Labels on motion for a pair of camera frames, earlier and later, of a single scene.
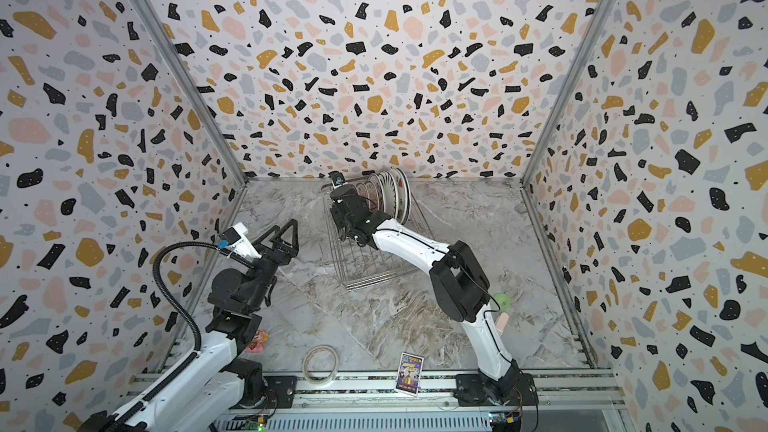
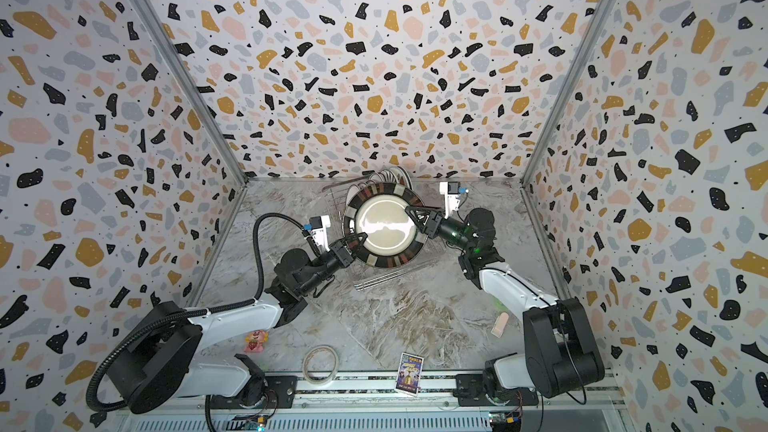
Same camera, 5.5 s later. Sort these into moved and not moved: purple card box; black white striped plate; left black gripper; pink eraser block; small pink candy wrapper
Moved: left black gripper; black white striped plate
Not moved: small pink candy wrapper; pink eraser block; purple card box
